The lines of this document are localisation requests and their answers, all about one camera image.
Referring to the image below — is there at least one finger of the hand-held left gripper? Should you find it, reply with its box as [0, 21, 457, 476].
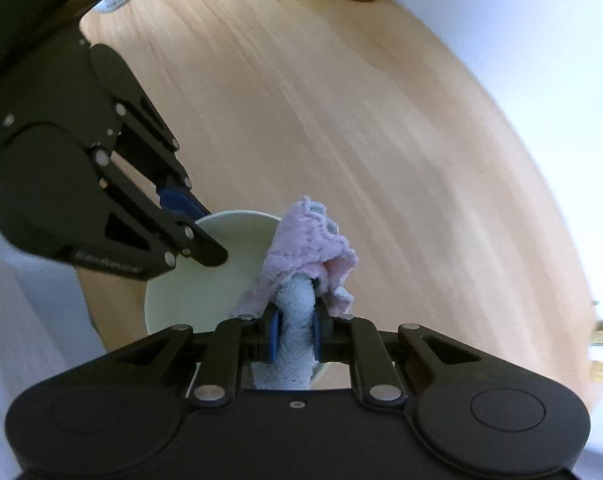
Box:
[74, 149, 229, 282]
[112, 91, 213, 223]

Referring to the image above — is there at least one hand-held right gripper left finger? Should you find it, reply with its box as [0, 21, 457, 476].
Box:
[105, 309, 283, 409]

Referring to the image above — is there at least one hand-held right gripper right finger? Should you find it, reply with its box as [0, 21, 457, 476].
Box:
[310, 304, 483, 407]

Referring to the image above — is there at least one pale white bowl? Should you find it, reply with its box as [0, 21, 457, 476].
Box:
[144, 210, 333, 392]

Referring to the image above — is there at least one pink and blue cloth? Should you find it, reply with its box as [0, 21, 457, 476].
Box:
[230, 197, 359, 392]

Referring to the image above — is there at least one white fabric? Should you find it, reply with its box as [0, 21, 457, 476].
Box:
[0, 204, 106, 480]

